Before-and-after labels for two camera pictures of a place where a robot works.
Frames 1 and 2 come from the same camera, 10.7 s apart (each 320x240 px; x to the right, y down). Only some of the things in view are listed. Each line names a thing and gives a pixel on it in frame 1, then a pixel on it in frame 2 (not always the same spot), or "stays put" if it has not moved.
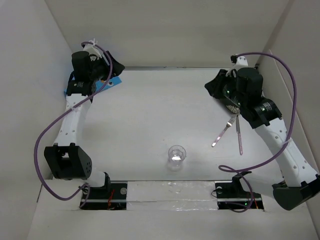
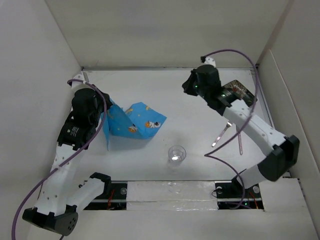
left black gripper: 94,59 → 98,95
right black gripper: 214,86 → 187,85
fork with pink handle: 228,124 stays put
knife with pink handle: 238,133 stays put
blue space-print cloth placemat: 110,82 → 138,121
